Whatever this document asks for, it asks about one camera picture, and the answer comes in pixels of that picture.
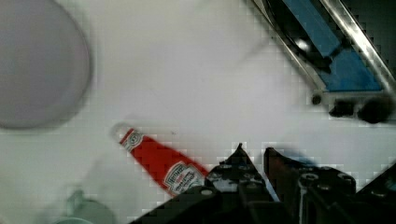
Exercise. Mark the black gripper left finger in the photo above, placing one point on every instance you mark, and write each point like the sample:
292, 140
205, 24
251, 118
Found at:
237, 180

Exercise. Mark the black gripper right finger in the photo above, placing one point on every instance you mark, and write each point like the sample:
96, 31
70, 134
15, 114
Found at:
288, 176

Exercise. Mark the lilac round plate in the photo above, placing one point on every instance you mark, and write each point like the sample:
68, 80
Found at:
45, 63

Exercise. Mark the red ketchup bottle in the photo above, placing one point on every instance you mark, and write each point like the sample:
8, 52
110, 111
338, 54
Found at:
172, 170

